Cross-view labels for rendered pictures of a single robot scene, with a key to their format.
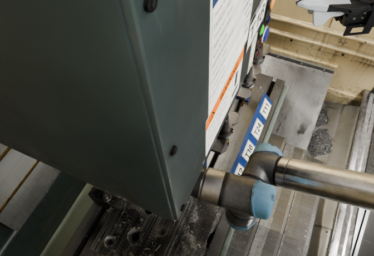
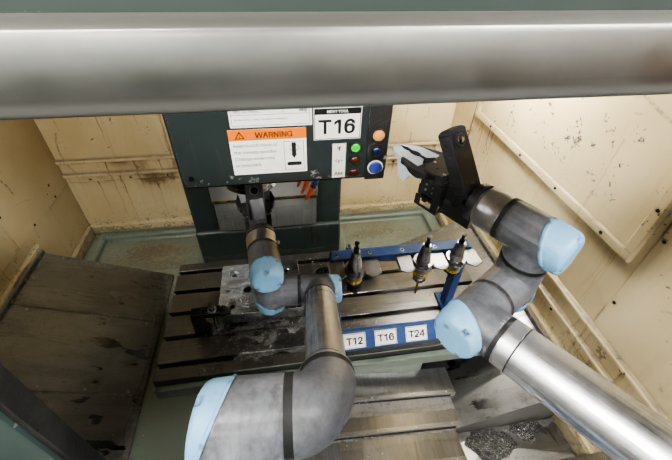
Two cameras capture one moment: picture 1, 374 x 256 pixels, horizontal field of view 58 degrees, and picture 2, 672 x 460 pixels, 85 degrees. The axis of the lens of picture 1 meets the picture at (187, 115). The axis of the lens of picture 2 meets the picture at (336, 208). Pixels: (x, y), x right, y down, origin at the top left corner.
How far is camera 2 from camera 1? 0.67 m
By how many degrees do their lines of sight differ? 38
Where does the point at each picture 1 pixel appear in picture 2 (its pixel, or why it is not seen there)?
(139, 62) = not seen: outside the picture
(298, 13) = (569, 279)
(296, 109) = (496, 382)
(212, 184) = (255, 234)
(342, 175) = (325, 318)
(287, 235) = (340, 445)
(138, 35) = not seen: outside the picture
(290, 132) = (466, 393)
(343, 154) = not seen: outside the picture
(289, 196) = (386, 427)
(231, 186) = (260, 244)
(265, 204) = (257, 270)
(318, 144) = (485, 442)
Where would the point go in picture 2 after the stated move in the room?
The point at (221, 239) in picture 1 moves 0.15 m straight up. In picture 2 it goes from (285, 361) to (282, 336)
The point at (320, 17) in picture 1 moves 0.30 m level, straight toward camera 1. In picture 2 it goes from (402, 170) to (246, 179)
